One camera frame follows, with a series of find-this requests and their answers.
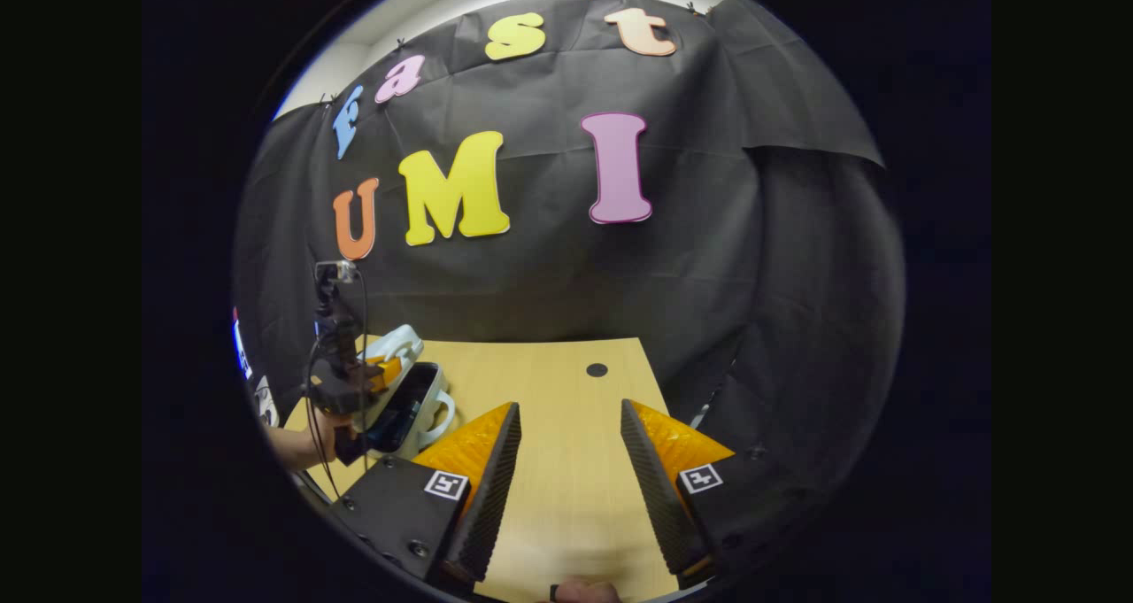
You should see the light blue suitcase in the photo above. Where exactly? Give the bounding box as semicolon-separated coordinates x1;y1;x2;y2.
352;324;457;462

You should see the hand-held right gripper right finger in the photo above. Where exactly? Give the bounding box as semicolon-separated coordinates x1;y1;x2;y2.
620;398;815;591

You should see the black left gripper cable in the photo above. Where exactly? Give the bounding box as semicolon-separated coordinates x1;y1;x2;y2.
304;271;371;499

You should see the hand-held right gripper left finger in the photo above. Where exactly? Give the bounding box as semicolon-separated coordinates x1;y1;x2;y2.
329;401;523;586

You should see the blue lit monitor screen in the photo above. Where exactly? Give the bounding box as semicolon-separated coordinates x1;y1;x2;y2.
232;307;254;381

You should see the white device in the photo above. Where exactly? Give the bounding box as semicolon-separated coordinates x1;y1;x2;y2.
252;375;281;429

